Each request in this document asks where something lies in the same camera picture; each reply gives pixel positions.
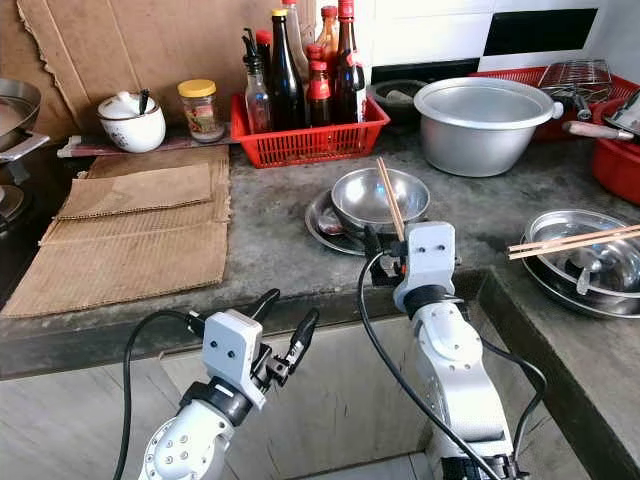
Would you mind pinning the deep stainless steel bowl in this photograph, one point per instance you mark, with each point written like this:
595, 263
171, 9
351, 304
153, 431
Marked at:
360, 198

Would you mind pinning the red plastic mesh basket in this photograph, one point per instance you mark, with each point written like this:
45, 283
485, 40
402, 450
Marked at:
305, 143

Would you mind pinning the large corrugated cardboard mat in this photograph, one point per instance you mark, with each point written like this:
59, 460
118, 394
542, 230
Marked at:
130, 262

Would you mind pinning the small dark bowl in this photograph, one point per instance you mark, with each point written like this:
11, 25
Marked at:
392, 95

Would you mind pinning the large aluminium pot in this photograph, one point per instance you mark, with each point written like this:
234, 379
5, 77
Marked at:
480, 135

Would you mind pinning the small red cap sauce bottle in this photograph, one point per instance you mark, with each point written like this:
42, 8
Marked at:
319, 92

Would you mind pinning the tall dark bottle red cap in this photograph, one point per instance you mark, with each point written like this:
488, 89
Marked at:
349, 75

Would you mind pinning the small corrugated cardboard piece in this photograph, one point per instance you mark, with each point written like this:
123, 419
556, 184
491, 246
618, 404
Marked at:
135, 192

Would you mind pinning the wide stainless steel dish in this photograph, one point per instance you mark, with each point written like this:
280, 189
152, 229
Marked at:
560, 295

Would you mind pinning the dark sauce bottle yellow cap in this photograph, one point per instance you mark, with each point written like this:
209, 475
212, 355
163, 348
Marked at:
285, 85

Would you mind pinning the wooden chopstick of pair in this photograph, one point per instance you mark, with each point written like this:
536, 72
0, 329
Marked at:
570, 246
575, 238

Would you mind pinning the clear spray bottle black nozzle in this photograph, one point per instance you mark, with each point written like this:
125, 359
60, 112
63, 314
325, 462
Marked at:
257, 98

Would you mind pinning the glass jar yellow lid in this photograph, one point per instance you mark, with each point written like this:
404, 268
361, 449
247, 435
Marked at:
199, 112

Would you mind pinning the amber bottle red cap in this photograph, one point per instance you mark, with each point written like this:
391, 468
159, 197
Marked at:
328, 30

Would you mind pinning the white ceramic condiment pot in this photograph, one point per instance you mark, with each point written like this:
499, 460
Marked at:
130, 128

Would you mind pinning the tall clear glass bottle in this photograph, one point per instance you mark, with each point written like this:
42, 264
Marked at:
296, 35

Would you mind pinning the flat grey board strip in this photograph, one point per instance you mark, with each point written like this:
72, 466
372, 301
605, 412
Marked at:
80, 146

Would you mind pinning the black gas stove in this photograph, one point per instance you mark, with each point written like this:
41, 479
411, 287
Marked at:
25, 240

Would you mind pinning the torn brown cardboard sheet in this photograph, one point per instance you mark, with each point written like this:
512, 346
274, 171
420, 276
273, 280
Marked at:
140, 50

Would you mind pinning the steel wok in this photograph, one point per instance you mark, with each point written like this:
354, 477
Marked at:
18, 110

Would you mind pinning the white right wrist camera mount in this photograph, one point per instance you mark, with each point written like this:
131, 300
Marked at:
428, 260

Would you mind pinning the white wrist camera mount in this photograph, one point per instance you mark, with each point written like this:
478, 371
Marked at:
232, 352
428, 260

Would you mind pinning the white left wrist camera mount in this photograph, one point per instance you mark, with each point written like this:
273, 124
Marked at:
232, 352

